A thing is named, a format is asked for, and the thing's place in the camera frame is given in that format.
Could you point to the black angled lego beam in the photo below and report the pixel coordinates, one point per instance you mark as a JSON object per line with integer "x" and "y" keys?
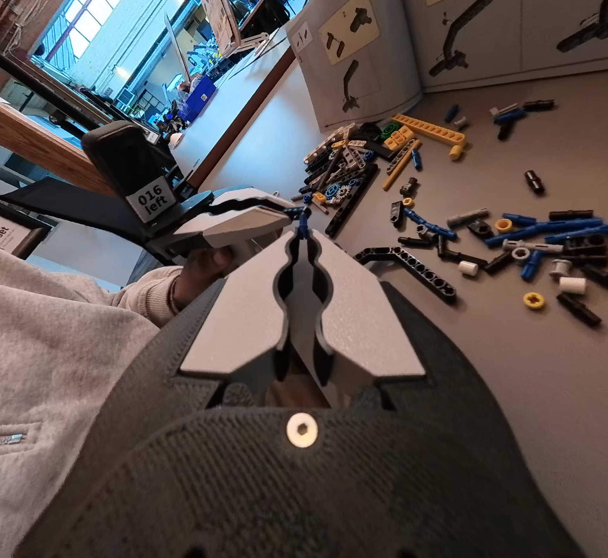
{"x": 418, "y": 273}

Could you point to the framed black white sign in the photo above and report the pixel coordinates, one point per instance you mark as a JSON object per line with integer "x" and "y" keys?
{"x": 21, "y": 237}

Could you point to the blue and black lego assembly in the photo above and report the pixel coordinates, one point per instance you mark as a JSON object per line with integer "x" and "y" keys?
{"x": 510, "y": 114}

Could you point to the blue bin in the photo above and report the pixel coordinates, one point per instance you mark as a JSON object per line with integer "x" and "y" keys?
{"x": 202, "y": 94}

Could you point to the short black lego connector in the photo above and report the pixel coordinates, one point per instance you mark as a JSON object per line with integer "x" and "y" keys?
{"x": 535, "y": 182}

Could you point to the small blue lego pin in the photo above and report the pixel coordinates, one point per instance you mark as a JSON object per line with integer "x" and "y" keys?
{"x": 302, "y": 230}

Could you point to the scatter of blue black pins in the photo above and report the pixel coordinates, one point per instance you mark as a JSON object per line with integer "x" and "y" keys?
{"x": 532, "y": 235}

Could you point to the large hall window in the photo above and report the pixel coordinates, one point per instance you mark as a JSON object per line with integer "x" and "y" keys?
{"x": 95, "y": 2}

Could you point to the lone blue lego pin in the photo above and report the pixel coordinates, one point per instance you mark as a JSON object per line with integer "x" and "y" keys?
{"x": 452, "y": 112}

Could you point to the wooden desk edge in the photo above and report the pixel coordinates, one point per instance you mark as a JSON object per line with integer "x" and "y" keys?
{"x": 52, "y": 144}

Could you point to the person's left hand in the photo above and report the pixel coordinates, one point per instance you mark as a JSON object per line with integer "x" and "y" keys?
{"x": 209, "y": 268}

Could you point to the small white round object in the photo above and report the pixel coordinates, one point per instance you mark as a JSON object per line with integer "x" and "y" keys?
{"x": 176, "y": 139}

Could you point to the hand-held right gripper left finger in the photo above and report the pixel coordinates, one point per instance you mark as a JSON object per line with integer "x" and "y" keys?
{"x": 247, "y": 311}

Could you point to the cardboard panel on stand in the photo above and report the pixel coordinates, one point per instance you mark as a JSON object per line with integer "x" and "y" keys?
{"x": 213, "y": 2}

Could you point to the yellow round lego bush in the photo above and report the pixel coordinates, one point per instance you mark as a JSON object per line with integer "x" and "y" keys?
{"x": 534, "y": 301}

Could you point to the yellow lego connector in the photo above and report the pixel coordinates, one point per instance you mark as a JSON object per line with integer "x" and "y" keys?
{"x": 456, "y": 152}

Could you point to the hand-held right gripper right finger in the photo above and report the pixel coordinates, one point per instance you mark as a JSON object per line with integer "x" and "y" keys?
{"x": 365, "y": 320}

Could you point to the black chair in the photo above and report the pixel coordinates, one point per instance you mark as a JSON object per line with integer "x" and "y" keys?
{"x": 71, "y": 208}

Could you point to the person's grey sweatshirt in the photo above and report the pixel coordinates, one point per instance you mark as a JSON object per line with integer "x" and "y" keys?
{"x": 57, "y": 353}

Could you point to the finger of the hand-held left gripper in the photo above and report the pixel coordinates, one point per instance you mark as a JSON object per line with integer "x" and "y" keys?
{"x": 237, "y": 227}
{"x": 247, "y": 197}

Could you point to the small grey lego bush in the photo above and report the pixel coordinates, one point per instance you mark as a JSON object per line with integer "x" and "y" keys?
{"x": 460, "y": 122}

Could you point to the person's left forearm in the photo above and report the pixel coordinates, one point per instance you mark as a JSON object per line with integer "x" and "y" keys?
{"x": 147, "y": 292}

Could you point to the open grey instruction booklet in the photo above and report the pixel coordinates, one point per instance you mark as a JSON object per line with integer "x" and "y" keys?
{"x": 498, "y": 21}

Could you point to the long yellow lego beam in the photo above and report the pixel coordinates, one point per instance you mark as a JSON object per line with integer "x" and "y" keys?
{"x": 430, "y": 129}

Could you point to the white lego cylinder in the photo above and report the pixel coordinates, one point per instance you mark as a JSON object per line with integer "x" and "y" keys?
{"x": 573, "y": 284}
{"x": 468, "y": 268}

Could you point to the pile of mixed lego beams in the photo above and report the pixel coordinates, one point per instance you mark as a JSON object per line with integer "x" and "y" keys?
{"x": 346, "y": 173}

